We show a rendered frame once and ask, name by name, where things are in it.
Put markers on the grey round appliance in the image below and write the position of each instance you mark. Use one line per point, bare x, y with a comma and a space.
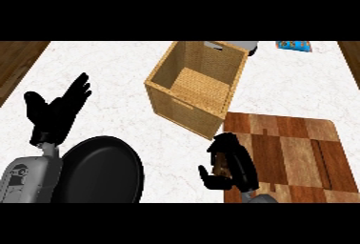
236, 46

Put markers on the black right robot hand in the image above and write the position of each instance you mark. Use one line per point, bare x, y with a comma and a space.
239, 162

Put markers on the brown sweet potato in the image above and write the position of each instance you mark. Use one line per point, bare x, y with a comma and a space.
220, 163

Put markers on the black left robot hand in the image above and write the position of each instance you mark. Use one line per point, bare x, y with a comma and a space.
54, 115

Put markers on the blue packet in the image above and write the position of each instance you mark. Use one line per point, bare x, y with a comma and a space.
293, 45

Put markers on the wooden cutting board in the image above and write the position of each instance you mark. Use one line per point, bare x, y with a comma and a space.
295, 158

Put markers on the black round pan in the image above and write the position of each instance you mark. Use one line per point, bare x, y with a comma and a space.
100, 170

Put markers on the wicker basket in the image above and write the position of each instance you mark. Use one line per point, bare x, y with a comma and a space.
196, 85

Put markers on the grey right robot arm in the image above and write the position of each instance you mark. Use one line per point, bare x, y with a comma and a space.
260, 198

